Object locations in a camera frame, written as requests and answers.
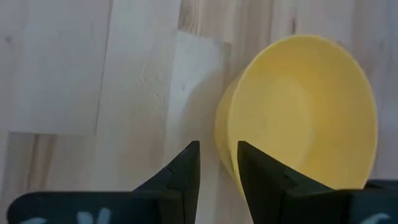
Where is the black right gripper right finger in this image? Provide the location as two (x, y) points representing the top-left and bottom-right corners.
(238, 141), (398, 224)

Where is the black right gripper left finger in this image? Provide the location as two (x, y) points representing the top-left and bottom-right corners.
(7, 140), (201, 224)

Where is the yellow plastic mini bowl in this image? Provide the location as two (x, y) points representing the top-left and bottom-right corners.
(214, 34), (379, 200)

